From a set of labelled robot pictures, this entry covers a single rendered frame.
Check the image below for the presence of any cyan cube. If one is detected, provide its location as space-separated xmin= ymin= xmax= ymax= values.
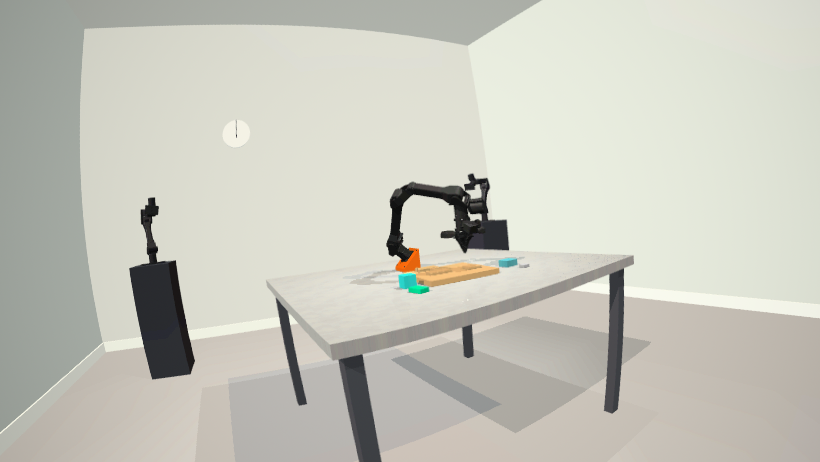
xmin=398 ymin=273 xmax=417 ymax=289

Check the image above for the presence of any green rectangular block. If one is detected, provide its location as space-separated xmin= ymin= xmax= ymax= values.
xmin=408 ymin=285 xmax=430 ymax=294

